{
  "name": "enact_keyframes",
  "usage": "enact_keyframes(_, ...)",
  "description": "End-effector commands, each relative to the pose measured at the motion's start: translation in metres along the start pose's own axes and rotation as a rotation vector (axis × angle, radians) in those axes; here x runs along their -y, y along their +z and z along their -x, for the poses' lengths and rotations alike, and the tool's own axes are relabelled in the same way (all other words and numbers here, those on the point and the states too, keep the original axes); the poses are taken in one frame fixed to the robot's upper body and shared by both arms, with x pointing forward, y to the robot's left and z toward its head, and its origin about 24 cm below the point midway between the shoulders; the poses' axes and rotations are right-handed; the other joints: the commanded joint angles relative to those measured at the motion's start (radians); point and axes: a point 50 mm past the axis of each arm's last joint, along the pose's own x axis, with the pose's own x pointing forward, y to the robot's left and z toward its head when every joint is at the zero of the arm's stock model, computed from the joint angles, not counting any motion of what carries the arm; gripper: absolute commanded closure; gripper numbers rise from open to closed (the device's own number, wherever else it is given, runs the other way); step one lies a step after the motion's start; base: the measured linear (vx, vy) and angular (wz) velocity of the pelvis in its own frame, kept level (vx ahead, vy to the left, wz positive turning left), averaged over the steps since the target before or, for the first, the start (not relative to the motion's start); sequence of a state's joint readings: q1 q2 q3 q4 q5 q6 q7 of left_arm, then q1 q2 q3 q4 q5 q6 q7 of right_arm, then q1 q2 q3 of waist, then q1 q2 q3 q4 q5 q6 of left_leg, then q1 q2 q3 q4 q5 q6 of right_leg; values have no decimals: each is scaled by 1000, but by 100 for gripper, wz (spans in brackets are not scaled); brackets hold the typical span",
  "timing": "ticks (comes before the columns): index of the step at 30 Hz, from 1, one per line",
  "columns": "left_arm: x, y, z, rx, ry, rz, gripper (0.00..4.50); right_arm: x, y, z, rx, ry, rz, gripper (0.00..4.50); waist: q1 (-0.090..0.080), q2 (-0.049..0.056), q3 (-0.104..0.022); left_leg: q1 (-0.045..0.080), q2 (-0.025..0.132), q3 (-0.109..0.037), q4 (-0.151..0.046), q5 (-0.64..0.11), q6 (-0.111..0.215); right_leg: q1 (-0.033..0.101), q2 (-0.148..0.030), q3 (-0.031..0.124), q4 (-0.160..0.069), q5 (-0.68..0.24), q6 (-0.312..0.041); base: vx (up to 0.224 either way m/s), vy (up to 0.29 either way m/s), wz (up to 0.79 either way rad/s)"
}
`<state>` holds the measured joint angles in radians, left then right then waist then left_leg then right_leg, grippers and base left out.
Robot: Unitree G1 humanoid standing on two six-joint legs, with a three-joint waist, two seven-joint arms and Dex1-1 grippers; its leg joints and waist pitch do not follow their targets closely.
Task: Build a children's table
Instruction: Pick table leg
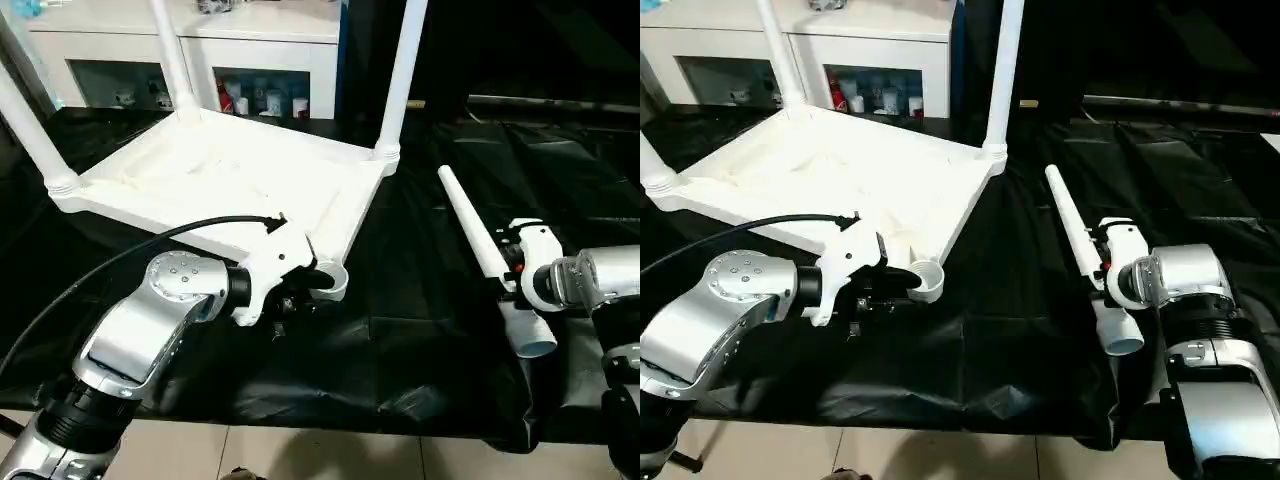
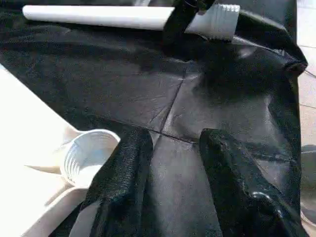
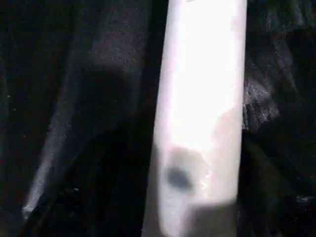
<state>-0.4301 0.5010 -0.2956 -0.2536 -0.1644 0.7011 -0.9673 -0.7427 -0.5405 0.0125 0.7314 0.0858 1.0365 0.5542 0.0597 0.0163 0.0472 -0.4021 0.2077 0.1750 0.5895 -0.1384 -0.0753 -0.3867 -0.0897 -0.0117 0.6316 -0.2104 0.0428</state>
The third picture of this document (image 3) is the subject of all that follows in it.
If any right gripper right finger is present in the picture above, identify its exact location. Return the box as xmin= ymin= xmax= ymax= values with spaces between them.
xmin=238 ymin=128 xmax=316 ymax=237

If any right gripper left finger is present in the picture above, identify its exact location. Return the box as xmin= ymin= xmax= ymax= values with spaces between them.
xmin=22 ymin=133 xmax=153 ymax=237

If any white plastic table leg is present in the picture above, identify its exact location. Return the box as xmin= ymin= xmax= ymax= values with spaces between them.
xmin=141 ymin=0 xmax=248 ymax=237

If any black glossy mat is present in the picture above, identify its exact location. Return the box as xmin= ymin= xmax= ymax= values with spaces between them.
xmin=0 ymin=0 xmax=316 ymax=237

